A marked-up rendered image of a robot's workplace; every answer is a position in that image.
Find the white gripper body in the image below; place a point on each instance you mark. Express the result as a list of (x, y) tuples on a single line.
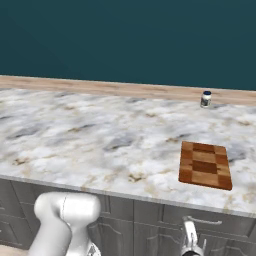
[(190, 233)]

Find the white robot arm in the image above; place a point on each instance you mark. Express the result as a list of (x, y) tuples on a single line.
[(63, 220)]

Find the checkered wooden cutting board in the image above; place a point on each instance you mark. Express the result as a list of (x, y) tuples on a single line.
[(204, 165)]

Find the narrow grey drawer front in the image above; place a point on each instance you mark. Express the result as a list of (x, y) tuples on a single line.
[(117, 207)]

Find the wide grey drawer front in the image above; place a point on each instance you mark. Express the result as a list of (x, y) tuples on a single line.
[(24, 198)]

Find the grey cupboard door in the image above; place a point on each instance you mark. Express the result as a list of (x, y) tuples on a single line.
[(15, 230), (156, 240), (115, 238), (233, 247)]

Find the white jar with dark lid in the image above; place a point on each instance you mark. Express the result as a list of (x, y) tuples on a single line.
[(206, 100)]

